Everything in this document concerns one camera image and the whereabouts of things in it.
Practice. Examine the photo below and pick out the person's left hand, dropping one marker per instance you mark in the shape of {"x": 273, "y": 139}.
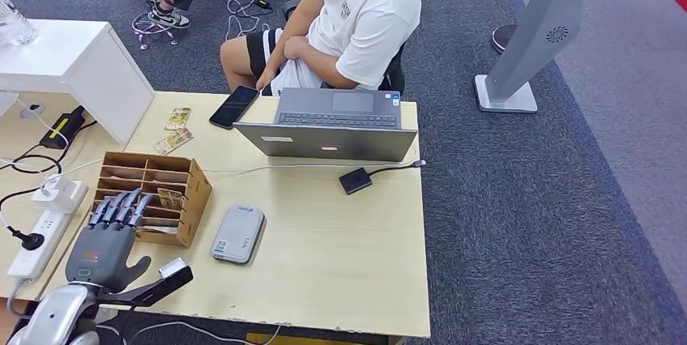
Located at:
{"x": 295, "y": 47}

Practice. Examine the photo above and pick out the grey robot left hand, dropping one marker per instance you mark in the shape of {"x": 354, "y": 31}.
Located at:
{"x": 104, "y": 251}

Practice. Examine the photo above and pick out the person's right hand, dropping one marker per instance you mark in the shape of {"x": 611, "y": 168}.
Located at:
{"x": 267, "y": 79}

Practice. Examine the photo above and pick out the yellow green ID card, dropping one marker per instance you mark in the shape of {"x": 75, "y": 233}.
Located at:
{"x": 177, "y": 118}

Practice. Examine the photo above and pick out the pale flat card sheet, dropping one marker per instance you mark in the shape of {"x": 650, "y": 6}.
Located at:
{"x": 158, "y": 229}

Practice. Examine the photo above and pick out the seated person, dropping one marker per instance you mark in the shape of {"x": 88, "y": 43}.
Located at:
{"x": 370, "y": 15}

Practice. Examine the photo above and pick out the yellow room key card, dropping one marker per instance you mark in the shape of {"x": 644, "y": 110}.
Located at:
{"x": 170, "y": 199}

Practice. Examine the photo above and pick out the yellow patterned card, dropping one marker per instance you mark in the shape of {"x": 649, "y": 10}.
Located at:
{"x": 174, "y": 141}

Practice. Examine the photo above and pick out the brown cardboard card organiser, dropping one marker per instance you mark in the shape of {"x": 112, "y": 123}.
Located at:
{"x": 188, "y": 176}

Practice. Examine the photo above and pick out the grey card reader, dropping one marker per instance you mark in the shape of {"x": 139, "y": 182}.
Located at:
{"x": 238, "y": 235}

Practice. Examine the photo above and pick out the black smartphone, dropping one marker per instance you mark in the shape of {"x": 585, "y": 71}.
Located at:
{"x": 234, "y": 107}

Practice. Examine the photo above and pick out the white power strip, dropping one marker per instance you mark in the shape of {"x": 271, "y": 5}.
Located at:
{"x": 45, "y": 230}

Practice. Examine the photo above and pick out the white plug-in charger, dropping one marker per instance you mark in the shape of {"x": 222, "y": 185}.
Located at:
{"x": 58, "y": 192}

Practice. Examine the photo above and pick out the grey laptop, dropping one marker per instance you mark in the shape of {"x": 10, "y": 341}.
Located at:
{"x": 333, "y": 141}

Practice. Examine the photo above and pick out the black white sneaker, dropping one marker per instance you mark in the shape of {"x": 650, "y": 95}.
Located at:
{"x": 170, "y": 18}

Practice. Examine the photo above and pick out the chrome stool base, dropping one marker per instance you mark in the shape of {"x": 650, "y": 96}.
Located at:
{"x": 152, "y": 28}

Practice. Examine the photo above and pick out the black power adapter yellow label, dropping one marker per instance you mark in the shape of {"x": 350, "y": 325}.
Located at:
{"x": 62, "y": 129}

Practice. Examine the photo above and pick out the white shelf unit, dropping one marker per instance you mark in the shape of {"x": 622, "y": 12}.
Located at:
{"x": 70, "y": 53}

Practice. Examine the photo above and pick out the round dark base purple rim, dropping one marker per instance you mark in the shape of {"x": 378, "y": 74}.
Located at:
{"x": 502, "y": 37}

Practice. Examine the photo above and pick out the grey kiosk stand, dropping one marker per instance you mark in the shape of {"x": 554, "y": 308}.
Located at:
{"x": 535, "y": 26}

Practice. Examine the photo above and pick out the clear plastic water bottle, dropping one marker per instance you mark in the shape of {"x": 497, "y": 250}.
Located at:
{"x": 15, "y": 26}

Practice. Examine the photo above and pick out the pale wrist camera black mount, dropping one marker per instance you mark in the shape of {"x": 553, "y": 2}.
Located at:
{"x": 173, "y": 268}

